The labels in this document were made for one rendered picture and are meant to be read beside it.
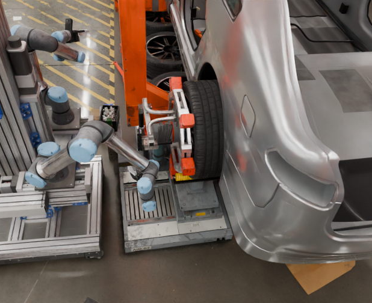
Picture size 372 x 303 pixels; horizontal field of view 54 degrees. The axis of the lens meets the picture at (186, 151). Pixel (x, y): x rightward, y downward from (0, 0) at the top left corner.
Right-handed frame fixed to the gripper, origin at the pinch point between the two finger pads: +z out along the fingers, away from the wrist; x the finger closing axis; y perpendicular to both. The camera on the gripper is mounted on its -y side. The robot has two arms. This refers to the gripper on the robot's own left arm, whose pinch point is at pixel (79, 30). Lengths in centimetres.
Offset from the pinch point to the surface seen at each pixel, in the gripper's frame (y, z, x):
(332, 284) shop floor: 183, -39, 189
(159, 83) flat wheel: 53, 60, 41
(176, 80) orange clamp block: 32, -30, 79
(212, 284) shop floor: 174, -60, 103
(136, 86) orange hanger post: 39, -14, 45
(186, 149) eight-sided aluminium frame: 67, -65, 90
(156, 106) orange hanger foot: 59, 2, 54
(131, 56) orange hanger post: 17, -24, 47
